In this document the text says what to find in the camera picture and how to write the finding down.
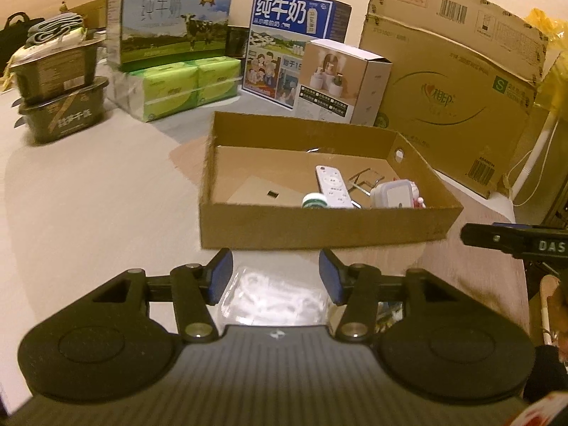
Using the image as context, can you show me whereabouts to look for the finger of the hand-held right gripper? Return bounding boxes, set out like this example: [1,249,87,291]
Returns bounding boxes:
[460,223,530,252]

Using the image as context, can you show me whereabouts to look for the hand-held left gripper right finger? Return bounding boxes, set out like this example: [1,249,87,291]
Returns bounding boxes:
[319,248,463,342]

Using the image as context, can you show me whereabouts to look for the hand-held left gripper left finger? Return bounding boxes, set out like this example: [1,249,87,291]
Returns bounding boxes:
[89,248,234,343]

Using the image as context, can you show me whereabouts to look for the shallow cardboard tray box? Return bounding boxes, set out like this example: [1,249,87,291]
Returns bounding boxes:
[198,111,464,250]

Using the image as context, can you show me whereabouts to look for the bag of white plastic pieces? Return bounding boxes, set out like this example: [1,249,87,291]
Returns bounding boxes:
[219,265,332,327]

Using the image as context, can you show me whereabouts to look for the white remote control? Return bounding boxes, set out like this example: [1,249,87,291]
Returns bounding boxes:
[315,164,356,209]

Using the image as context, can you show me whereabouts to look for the metal wire hook rack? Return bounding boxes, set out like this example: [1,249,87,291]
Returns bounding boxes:
[348,168,385,196]

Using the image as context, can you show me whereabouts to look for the white square night light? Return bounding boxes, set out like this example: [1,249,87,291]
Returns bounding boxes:
[369,178,414,209]

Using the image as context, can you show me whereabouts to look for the white fan stand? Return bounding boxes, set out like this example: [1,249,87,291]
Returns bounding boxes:
[510,112,561,207]

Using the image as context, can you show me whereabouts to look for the large brown cardboard box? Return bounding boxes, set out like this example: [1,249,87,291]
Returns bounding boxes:
[358,0,551,200]

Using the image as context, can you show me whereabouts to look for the yellow plastic bag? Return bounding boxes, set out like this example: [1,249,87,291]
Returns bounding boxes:
[525,7,568,113]

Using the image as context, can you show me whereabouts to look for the white product box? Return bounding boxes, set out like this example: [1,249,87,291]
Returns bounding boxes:
[294,38,394,126]

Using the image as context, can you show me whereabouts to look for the green tissue pack bundle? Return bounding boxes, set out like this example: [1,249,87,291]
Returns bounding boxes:
[108,56,243,124]

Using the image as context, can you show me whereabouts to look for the stacked dark food bowls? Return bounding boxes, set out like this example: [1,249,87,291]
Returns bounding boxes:
[12,76,110,144]

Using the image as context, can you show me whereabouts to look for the blue milk carton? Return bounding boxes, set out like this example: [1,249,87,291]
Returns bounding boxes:
[241,0,353,110]

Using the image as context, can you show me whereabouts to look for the milk carton with cow print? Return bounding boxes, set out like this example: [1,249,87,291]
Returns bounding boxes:
[106,0,235,72]

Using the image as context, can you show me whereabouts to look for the black instant food bowl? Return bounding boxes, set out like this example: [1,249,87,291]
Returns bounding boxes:
[8,38,105,103]

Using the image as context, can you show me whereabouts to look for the grey striped cloth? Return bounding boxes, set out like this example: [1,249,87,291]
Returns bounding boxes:
[26,13,85,48]

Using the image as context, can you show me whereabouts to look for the small brown cardboard box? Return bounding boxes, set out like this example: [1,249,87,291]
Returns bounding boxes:
[59,0,110,32]

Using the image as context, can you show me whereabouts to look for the black bag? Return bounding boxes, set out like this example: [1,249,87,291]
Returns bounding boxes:
[0,12,34,77]

